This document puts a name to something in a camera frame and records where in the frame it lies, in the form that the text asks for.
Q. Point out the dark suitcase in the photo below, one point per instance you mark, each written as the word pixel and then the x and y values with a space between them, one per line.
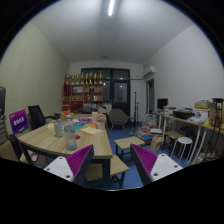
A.
pixel 2 100

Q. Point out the wooden shelf unit with trophies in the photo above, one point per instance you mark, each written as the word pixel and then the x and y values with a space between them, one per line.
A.
pixel 88 95

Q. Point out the grey armchair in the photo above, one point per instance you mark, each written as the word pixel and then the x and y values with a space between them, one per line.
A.
pixel 118 117

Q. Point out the clear plastic water bottle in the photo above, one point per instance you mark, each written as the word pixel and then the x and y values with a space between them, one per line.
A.
pixel 70 136

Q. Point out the black computer monitor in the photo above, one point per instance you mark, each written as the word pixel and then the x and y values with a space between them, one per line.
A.
pixel 162 103

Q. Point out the pink flowers in white pot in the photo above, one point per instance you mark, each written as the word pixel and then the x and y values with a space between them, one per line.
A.
pixel 101 120

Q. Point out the black office chair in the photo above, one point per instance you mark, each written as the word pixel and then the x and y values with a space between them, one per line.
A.
pixel 36 116

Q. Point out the grey ribbed suitcase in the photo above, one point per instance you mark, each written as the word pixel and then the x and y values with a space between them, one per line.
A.
pixel 2 130

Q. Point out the wooden stool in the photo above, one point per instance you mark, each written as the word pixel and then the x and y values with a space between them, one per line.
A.
pixel 174 134

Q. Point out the black tripod stand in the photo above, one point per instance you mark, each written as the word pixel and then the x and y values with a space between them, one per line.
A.
pixel 135 110

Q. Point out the wooden bench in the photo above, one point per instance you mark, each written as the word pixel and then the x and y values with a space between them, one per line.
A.
pixel 116 166

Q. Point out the cardboard box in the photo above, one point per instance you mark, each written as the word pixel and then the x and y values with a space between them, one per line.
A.
pixel 205 105

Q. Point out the pale green cup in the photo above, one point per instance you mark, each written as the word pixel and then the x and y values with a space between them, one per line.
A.
pixel 58 130

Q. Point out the long wooden desk white legs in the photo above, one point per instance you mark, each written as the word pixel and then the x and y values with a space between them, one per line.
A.
pixel 186 121

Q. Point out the pile of books on floor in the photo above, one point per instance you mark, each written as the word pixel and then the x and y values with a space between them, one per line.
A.
pixel 149 121

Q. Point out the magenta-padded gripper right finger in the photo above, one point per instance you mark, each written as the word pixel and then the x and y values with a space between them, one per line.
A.
pixel 163 165

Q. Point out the pale yellow notepad block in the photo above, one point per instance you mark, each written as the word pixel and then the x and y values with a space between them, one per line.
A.
pixel 50 126

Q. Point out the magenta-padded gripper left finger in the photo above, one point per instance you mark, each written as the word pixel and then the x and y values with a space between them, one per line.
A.
pixel 58 166

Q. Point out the purple sign board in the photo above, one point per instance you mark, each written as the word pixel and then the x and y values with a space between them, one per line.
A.
pixel 18 121

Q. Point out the white wall air conditioner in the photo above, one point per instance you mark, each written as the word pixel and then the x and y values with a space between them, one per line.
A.
pixel 149 71

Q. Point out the yellow gift box red ribbon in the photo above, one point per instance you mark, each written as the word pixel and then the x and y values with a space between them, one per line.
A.
pixel 63 117

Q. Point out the white round stool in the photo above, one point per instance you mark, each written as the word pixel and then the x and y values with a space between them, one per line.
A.
pixel 184 140

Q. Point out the ceiling tube light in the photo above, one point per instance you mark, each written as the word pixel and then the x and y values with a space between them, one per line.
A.
pixel 111 7

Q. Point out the black tray on desk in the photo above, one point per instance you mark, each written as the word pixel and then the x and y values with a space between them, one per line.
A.
pixel 183 114

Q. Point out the dark framed glass door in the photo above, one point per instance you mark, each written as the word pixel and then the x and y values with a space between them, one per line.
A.
pixel 120 91

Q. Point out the flat round red coaster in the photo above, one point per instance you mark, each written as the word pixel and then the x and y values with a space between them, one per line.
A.
pixel 78 137

